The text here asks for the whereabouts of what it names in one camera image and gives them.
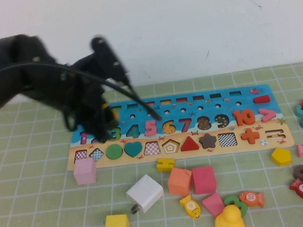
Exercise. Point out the orange wooden number ten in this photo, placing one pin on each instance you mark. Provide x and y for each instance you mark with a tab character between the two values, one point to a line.
238	119

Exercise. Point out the green wooden circle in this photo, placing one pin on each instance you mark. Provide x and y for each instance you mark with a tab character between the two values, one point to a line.
114	152

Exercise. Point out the pink trapezoid wooden block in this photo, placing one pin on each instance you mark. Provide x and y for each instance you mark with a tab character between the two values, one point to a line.
212	204

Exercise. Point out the yellow wooden fish nine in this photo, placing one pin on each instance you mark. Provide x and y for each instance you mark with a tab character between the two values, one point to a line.
190	205

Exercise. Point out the orange wooden fish ten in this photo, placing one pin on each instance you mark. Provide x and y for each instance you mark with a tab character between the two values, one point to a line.
251	198

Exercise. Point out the red wooden triangle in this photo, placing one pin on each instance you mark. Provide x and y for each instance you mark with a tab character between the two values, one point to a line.
190	145

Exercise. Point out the pink wooden greater-than sign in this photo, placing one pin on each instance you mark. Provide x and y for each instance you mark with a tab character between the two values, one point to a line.
272	114

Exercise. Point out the white charger plug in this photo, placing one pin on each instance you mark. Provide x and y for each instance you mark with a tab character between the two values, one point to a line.
146	194

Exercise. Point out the green checked tablecloth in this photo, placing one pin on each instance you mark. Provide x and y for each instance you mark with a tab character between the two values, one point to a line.
42	215

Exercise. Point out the red wooden minus sign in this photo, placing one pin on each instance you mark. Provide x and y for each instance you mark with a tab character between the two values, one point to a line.
261	100

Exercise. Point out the brown wooden star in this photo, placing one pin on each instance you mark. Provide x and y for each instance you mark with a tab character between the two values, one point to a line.
207	140

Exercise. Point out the yellow wooden equals sign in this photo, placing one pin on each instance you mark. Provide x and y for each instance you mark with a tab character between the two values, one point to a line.
165	164

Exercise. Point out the teal wooden heart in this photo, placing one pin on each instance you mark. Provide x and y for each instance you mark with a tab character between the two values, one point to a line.
133	149

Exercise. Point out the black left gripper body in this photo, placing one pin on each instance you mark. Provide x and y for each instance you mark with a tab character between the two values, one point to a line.
82	94

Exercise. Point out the green wooden number three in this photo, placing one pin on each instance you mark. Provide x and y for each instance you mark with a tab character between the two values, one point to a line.
231	200

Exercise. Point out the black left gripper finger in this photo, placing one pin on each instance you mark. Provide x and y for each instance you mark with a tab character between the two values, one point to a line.
98	131
111	118

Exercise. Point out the yellow wooden pentagon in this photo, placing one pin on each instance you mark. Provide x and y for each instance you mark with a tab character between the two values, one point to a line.
281	157

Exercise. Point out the yellow rubber duck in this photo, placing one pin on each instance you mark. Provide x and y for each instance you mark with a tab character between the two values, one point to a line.
230	223

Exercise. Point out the blue number shape puzzle board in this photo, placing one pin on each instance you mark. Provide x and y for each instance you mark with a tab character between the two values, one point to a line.
227	99

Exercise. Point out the dark pink wooden cube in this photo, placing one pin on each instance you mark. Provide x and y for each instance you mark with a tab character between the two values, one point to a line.
204	181

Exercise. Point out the light pink wooden cube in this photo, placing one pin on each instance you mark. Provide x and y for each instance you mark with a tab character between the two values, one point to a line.
84	173

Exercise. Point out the orange wooden plus sign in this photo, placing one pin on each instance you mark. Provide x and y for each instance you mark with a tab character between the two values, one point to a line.
250	136

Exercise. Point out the orange wooden cube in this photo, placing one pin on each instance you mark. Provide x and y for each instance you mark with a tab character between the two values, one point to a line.
179	183

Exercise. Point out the pink wooden number five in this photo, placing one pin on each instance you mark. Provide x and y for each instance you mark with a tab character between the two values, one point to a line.
150	123

